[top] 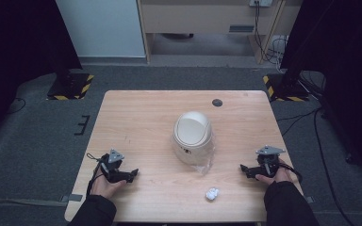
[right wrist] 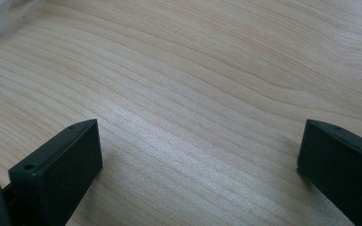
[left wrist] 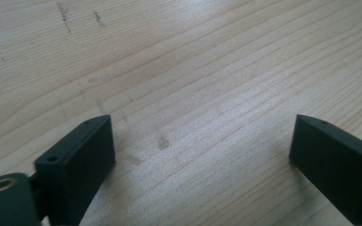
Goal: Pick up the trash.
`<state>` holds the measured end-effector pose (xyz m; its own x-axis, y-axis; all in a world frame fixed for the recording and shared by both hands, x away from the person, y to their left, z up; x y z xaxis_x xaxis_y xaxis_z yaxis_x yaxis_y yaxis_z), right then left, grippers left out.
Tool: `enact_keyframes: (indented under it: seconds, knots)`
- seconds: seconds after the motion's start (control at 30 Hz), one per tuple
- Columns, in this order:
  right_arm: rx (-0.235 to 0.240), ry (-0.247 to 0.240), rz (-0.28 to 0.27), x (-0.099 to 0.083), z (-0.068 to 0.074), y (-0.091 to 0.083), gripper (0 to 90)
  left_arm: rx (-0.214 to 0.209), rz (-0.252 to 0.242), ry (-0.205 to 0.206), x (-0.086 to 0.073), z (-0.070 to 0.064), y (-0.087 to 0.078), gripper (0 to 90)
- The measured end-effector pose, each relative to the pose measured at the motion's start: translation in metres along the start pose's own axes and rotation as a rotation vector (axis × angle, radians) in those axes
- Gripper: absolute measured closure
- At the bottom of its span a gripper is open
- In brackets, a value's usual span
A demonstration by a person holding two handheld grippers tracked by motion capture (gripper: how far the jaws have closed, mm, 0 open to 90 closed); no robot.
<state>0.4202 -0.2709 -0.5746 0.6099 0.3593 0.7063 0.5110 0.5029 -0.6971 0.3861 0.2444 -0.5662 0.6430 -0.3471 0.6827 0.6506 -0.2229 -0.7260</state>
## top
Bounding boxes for black cord on left gripper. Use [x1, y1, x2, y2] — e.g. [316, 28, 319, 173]
[85, 152, 106, 197]

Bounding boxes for white cabinet panel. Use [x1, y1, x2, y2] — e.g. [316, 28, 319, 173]
[55, 0, 147, 58]

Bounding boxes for black cord on gripper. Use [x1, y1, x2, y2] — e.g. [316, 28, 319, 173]
[280, 161, 304, 185]
[85, 152, 106, 197]

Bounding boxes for black curtain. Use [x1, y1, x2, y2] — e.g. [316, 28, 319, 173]
[0, 0, 83, 145]
[280, 0, 362, 186]

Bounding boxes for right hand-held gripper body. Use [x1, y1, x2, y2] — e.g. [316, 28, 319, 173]
[253, 144, 287, 179]

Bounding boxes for black hanging cables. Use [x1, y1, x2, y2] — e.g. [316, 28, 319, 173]
[254, 1, 284, 65]

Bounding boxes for black floor cable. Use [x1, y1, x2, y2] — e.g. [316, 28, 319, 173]
[6, 97, 26, 115]
[276, 106, 356, 226]

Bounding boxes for white paper ball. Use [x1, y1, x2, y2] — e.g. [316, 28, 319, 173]
[205, 187, 221, 202]

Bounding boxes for person's right hand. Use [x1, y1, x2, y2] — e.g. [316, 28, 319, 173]
[255, 158, 294, 186]

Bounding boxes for white cables bundle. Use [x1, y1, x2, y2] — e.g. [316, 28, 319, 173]
[270, 35, 289, 65]

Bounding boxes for black cord on right gripper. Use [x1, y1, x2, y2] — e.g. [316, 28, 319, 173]
[280, 161, 304, 185]

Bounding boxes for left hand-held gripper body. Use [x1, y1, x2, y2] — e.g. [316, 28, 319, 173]
[99, 148, 129, 184]

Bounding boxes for clear plastic bin liner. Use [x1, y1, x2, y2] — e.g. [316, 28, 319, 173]
[191, 131, 217, 176]

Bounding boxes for grey power strip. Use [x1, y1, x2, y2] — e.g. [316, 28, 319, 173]
[249, 0, 273, 8]

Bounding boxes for person's left hand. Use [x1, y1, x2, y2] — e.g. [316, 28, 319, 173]
[89, 167, 128, 200]

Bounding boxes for light wooden desk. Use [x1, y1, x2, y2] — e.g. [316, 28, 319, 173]
[137, 0, 304, 65]

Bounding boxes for black stand base hazard stripes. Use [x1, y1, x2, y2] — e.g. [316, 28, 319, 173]
[262, 73, 310, 103]
[46, 73, 95, 101]

